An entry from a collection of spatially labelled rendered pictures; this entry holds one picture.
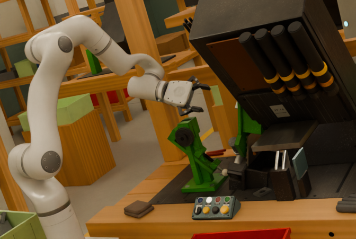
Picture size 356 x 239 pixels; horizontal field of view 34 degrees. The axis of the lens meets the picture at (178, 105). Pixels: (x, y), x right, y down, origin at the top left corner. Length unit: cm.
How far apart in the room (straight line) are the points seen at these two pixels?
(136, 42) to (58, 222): 95
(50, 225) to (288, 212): 79
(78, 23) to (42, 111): 35
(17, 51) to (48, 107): 885
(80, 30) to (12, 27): 879
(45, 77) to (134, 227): 63
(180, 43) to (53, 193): 943
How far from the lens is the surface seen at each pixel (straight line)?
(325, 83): 170
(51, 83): 198
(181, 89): 219
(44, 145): 192
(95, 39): 211
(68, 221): 202
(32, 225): 239
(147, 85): 224
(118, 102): 764
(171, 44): 1101
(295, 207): 191
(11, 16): 1091
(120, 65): 217
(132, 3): 255
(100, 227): 226
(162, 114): 263
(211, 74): 255
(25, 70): 852
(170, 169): 261
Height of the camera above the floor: 173
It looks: 13 degrees down
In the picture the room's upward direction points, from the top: 17 degrees counter-clockwise
